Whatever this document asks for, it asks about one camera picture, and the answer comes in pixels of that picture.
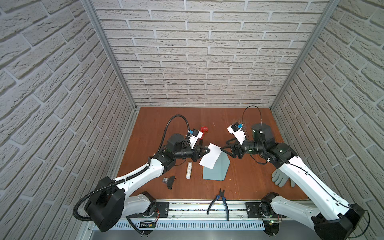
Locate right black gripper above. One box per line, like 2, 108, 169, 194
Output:
221, 137, 265, 160

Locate pink white letter card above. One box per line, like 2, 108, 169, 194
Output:
200, 143, 222, 170

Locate white glue stick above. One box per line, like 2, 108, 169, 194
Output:
186, 162, 193, 180

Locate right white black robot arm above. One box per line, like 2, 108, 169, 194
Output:
221, 122, 369, 240

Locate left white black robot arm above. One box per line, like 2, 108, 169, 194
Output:
73, 128, 210, 232

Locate red black pipe wrench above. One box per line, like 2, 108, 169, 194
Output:
200, 126, 208, 140

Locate blue black pliers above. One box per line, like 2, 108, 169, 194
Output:
206, 188, 231, 222

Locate small black clip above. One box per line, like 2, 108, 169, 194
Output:
162, 176, 176, 190

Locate grey blue work glove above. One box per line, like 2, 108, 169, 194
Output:
272, 169, 296, 188

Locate aluminium frame rail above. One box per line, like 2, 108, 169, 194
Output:
84, 191, 331, 222

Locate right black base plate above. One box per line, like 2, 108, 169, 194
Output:
245, 202, 286, 219

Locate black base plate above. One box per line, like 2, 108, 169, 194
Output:
141, 202, 170, 218
245, 202, 286, 219

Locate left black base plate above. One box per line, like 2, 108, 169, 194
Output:
141, 202, 170, 218

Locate white slotted cable duct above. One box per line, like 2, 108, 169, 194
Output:
132, 220, 265, 231

